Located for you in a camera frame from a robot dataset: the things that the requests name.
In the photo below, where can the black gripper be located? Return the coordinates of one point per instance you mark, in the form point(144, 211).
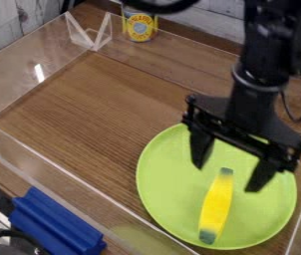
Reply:
point(245, 122)

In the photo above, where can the yellow toy banana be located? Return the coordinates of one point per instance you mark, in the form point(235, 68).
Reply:
point(215, 206)

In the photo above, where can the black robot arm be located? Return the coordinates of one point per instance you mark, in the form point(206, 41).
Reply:
point(270, 56)

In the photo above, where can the green plastic plate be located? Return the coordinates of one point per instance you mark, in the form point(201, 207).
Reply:
point(172, 186)

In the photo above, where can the yellow labelled tin can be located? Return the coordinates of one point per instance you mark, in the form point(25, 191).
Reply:
point(139, 26)

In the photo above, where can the blue plastic clamp block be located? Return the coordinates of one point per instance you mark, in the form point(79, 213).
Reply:
point(61, 232)

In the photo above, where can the clear acrylic enclosure wall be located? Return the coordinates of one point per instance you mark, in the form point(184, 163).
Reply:
point(73, 134)

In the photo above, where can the clear acrylic corner bracket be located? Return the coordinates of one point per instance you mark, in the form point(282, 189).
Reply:
point(90, 38)

